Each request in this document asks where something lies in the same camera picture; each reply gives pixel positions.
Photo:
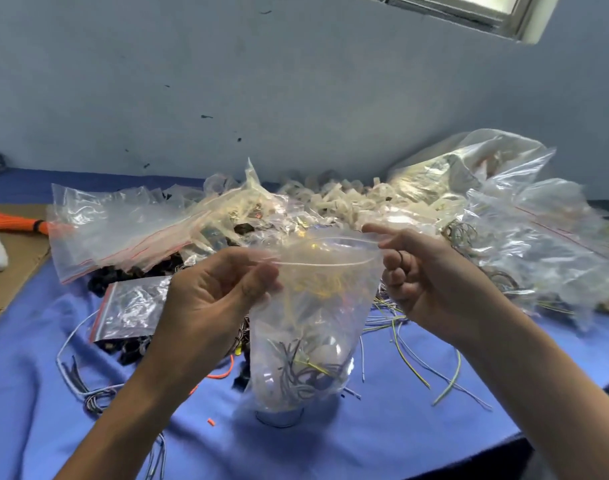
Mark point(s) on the orange tie bundle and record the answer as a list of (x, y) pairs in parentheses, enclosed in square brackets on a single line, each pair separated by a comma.
[(14, 223)]

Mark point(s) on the window frame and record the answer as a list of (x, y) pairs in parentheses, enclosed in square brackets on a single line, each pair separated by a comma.
[(484, 10)]

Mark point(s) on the pile of black plastic rings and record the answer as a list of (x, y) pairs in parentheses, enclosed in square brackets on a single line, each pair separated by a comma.
[(109, 275)]

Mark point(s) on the pile of white plastic wheels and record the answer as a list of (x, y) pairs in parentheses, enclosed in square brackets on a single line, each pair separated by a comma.
[(364, 200)]

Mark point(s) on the person's left hand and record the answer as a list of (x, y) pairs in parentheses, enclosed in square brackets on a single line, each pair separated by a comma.
[(209, 315)]

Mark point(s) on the stack of plastic bags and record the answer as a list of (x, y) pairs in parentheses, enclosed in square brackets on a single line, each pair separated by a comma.
[(104, 230)]

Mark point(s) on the brown cardboard sheet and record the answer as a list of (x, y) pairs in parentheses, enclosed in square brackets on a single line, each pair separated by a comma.
[(9, 285)]

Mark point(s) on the pile of large plastic bags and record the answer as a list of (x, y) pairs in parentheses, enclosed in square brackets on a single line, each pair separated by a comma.
[(544, 225)]

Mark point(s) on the red-zip plastic bag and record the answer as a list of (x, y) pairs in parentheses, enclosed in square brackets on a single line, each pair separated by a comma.
[(134, 307)]

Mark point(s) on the blue cloth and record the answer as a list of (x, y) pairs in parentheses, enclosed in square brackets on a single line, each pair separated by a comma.
[(24, 405)]

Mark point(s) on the heap of plastic bags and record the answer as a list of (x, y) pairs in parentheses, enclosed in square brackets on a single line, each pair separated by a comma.
[(239, 205)]

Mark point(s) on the clear zip plastic bag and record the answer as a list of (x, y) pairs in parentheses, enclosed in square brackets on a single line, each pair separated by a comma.
[(314, 325)]

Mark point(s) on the person's right hand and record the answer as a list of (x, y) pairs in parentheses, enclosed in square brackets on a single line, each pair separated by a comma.
[(444, 290)]

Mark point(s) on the person's right forearm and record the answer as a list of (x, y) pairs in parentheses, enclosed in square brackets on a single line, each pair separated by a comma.
[(554, 395)]

